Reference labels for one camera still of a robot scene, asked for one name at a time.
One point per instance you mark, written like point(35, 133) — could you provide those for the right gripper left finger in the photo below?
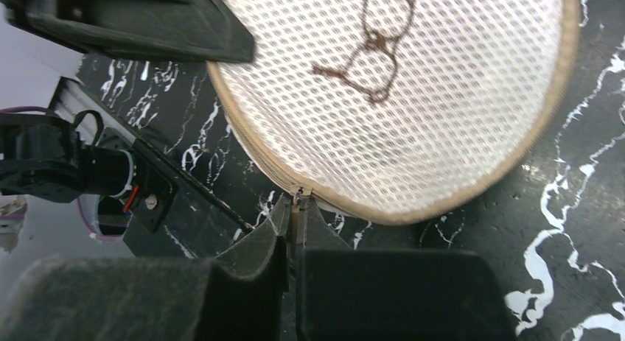
point(234, 296)

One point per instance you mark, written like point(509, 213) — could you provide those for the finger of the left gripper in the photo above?
point(145, 30)

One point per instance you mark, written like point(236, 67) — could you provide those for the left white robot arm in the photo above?
point(59, 160)

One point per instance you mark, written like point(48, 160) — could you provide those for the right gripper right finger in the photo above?
point(348, 294)

